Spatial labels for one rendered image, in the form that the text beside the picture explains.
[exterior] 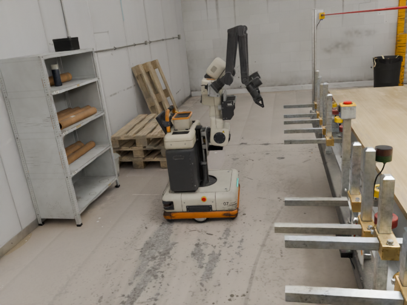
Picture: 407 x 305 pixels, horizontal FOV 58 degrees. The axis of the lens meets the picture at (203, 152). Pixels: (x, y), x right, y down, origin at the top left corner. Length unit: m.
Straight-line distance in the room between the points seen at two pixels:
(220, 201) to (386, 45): 6.88
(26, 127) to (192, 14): 6.44
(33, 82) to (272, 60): 6.63
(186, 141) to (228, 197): 0.60
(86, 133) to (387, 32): 7.04
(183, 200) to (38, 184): 1.34
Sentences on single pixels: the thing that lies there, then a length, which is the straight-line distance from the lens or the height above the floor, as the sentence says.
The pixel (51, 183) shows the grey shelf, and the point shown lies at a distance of 3.59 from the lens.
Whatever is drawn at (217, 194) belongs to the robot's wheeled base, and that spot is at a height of 0.27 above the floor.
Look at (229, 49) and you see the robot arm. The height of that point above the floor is 1.46.
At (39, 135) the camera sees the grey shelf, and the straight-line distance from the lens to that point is 3.47.
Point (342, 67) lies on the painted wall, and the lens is 9.22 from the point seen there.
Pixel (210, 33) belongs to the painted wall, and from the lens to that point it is 9.20.
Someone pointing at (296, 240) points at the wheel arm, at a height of 0.96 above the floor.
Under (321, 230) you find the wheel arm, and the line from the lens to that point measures 1.54.
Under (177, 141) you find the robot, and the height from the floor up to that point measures 0.76.
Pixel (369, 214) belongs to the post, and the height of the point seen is 0.90.
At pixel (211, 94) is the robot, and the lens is 2.96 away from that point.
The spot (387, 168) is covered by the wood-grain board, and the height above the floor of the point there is 0.90.
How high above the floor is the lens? 1.64
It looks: 19 degrees down
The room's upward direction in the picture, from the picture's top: 6 degrees counter-clockwise
